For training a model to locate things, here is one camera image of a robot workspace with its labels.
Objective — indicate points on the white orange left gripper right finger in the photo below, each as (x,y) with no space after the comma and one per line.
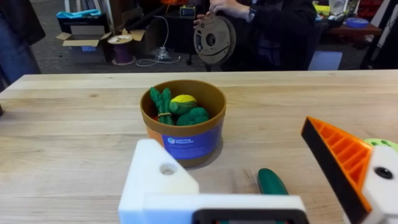
(357,168)

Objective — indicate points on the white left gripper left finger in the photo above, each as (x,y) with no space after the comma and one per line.
(152,183)

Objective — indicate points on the green disc with holes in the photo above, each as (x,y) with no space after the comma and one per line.
(382,143)

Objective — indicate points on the brown tub of toy vegetables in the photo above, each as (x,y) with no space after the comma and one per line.
(184,123)

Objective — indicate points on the green toy cucumber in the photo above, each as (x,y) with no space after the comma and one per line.
(271,183)

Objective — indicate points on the brown wooden desk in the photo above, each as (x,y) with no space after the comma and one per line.
(354,30)

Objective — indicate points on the blue tape roll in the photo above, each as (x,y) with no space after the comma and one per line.
(357,22)

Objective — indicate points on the open cardboard box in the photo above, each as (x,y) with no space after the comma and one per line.
(84,43)

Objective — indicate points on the brown cardboard filament spool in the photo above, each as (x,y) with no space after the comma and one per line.
(214,40)

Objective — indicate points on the person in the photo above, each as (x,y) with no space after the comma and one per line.
(17,37)
(273,31)

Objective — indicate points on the black box with blue cloth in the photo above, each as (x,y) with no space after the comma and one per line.
(82,19)

